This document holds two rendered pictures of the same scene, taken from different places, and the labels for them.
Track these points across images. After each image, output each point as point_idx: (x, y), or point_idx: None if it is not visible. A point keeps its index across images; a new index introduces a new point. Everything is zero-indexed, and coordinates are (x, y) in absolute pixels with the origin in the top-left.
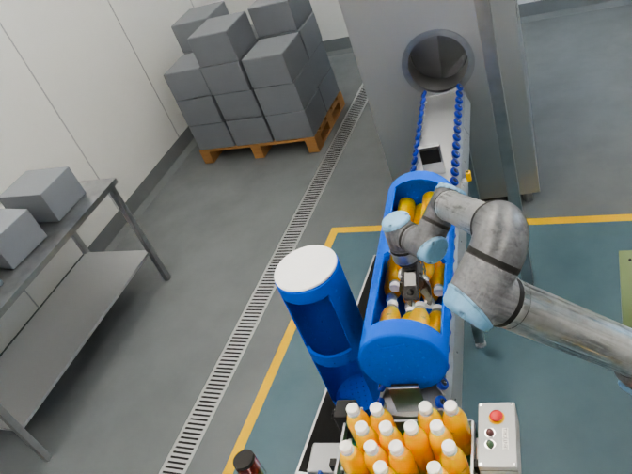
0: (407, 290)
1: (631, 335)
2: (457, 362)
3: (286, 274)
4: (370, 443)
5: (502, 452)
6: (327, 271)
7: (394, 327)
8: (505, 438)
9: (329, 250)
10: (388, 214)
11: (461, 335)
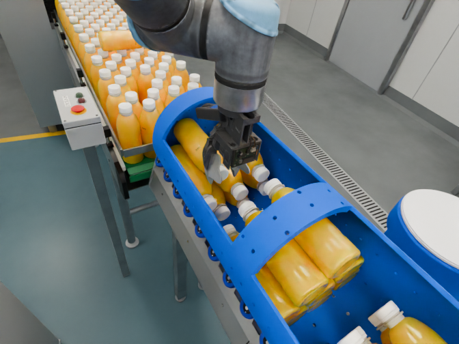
0: (212, 104)
1: None
2: (182, 232)
3: (457, 207)
4: (177, 78)
5: (67, 94)
6: (419, 229)
7: (201, 91)
8: (66, 101)
9: None
10: (272, 2)
11: (201, 276)
